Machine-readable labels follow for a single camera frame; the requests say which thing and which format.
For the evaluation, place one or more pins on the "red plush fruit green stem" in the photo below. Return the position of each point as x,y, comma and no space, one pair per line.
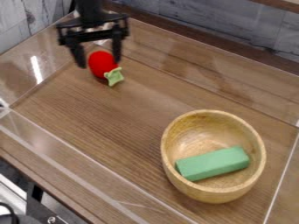
104,68

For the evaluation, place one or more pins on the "green rectangular block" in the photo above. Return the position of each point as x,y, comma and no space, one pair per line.
212,163

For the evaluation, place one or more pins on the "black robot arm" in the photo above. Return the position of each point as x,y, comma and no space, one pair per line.
89,10

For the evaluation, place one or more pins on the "black metal table frame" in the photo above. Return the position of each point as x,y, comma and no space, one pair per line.
42,207

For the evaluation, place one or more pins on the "clear acrylic enclosure walls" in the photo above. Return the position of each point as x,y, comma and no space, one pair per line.
85,139

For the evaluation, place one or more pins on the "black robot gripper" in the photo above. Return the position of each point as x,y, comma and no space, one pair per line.
77,31

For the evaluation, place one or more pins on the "wooden bowl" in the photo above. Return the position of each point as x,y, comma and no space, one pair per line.
203,131

